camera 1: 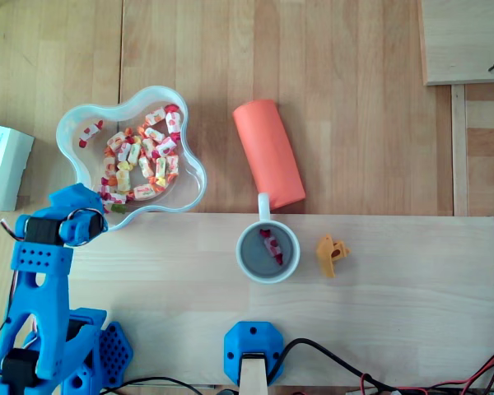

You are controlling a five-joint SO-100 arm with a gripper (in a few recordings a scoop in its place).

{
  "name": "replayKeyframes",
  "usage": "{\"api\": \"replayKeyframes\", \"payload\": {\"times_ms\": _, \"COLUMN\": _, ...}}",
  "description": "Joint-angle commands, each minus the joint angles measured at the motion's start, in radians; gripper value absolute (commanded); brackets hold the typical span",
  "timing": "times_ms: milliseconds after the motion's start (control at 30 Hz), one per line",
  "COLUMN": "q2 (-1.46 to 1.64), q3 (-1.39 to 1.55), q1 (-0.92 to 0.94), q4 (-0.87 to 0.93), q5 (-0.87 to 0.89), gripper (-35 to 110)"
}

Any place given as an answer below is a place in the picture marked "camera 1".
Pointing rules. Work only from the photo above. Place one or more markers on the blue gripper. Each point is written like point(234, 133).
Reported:
point(75, 197)

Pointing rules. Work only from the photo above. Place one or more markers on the red white candy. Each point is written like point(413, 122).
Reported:
point(114, 198)
point(273, 245)

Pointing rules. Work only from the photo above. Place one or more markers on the blue 3D-printed robot arm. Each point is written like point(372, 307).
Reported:
point(45, 296)

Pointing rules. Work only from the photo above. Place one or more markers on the green wrapped candy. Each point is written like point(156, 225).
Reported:
point(118, 209)

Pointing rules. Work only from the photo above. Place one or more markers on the yellow wrapped fruit candy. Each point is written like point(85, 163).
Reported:
point(123, 179)

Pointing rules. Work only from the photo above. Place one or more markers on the white cardboard box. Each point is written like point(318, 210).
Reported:
point(4, 164)

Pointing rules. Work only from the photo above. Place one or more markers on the flower-shaped plastic candy tub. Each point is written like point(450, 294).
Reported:
point(189, 185)

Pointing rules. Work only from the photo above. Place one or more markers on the white ceramic mug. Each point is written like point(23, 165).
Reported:
point(253, 259)

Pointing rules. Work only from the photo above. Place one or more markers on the orange foam roll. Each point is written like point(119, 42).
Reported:
point(267, 152)

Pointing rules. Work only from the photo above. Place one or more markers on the yellow printed plastic part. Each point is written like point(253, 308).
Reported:
point(327, 255)

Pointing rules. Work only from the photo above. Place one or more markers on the light wooden base board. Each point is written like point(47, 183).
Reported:
point(354, 321)

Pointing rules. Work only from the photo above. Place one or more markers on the light wooden panel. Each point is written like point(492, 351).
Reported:
point(465, 41)

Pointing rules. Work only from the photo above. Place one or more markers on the blue printed post base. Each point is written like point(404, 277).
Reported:
point(253, 337)

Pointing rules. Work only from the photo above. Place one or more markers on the wooden camera post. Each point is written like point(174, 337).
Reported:
point(253, 378)

